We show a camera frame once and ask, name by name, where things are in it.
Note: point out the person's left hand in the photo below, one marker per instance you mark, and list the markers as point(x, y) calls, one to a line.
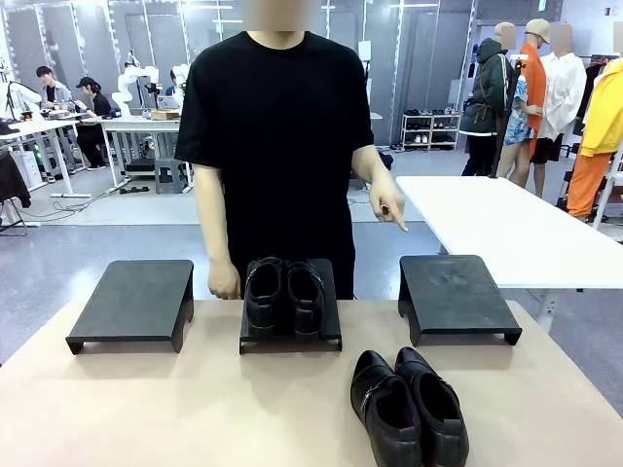
point(387, 199)

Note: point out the person's right hand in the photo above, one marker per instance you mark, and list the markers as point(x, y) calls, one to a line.
point(225, 282)

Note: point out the black leather shoe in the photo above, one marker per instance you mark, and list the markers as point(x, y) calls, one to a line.
point(438, 418)
point(265, 292)
point(305, 297)
point(384, 408)

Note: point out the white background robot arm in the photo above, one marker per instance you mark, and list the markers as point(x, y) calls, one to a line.
point(19, 95)
point(179, 80)
point(129, 82)

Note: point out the person's left forearm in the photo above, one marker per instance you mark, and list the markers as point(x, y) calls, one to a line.
point(367, 163)

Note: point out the person's right forearm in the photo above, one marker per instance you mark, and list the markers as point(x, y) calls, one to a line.
point(213, 214)

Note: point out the black slanted shoe stand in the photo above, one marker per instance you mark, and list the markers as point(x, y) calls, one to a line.
point(136, 301)
point(331, 311)
point(452, 297)

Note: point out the person torso black t-shirt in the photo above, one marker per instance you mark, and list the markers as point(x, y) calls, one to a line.
point(282, 146)

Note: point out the seated person black cap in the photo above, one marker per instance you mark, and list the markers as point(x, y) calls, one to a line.
point(95, 117)

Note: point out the seated person grey jacket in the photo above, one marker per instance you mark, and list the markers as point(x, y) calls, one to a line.
point(53, 95)

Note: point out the white shoe rack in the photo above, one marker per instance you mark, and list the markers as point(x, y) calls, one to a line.
point(430, 131)

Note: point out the grey plastic stool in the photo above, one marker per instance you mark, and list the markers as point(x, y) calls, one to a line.
point(171, 177)

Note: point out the large white side table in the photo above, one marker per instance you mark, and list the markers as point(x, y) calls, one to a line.
point(506, 228)

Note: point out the black power strip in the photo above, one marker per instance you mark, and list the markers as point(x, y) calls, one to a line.
point(134, 190)

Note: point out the mannequin in dark jacket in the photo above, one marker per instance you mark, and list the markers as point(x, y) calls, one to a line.
point(487, 97)

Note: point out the black box under table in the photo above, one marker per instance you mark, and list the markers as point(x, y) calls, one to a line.
point(141, 165)

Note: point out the mannequin in floral shirt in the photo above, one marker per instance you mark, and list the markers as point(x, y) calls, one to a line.
point(517, 121)

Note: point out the small cardboard box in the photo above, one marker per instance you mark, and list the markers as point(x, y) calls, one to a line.
point(165, 115)

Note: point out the white background work table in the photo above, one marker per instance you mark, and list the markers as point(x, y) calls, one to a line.
point(136, 125)
point(48, 125)

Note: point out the mannequin in orange clothes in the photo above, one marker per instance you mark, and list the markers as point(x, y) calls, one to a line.
point(533, 73)

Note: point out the figure in white shirt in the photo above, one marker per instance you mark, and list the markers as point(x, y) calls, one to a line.
point(562, 92)

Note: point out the mannequin in yellow hoodie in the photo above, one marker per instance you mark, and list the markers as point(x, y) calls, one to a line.
point(601, 121)

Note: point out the black cloth on rack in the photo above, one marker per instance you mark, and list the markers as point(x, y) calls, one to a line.
point(12, 180)

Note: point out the white wall device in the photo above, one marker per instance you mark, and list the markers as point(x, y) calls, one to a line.
point(364, 50)

